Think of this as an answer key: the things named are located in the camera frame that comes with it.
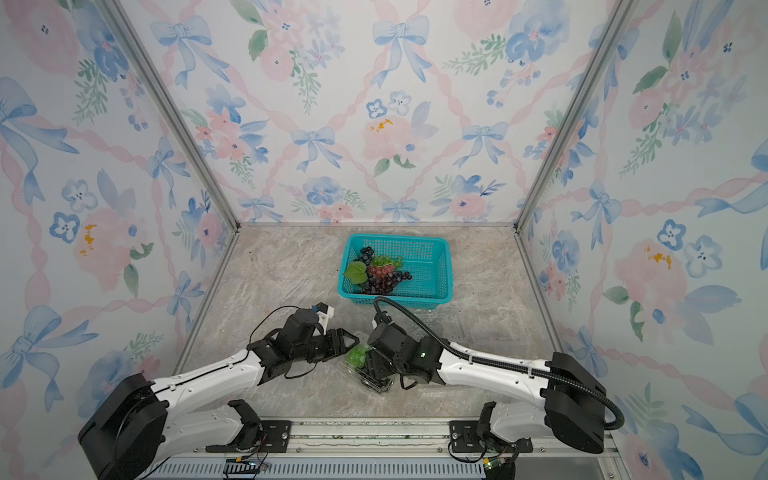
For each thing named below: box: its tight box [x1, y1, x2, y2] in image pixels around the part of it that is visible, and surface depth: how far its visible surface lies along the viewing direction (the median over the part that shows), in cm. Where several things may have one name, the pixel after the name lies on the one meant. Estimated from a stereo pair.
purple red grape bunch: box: [361, 264, 412, 295], surface depth 100 cm
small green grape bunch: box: [372, 255, 403, 269], surface depth 108 cm
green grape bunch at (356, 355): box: [347, 343, 372, 369], surface depth 81 cm
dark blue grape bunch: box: [353, 246, 375, 266], surface depth 105 cm
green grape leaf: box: [343, 261, 368, 285], surface depth 96 cm
